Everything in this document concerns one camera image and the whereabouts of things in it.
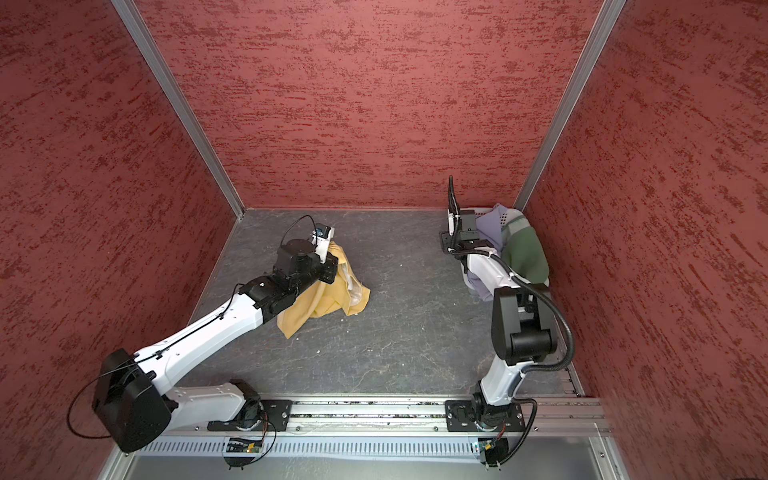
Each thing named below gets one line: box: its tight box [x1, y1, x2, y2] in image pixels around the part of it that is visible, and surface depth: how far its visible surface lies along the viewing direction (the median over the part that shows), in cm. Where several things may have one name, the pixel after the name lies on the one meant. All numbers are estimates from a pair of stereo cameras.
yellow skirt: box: [277, 241, 371, 340], surface depth 87 cm
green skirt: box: [501, 215, 550, 285], surface depth 100 cm
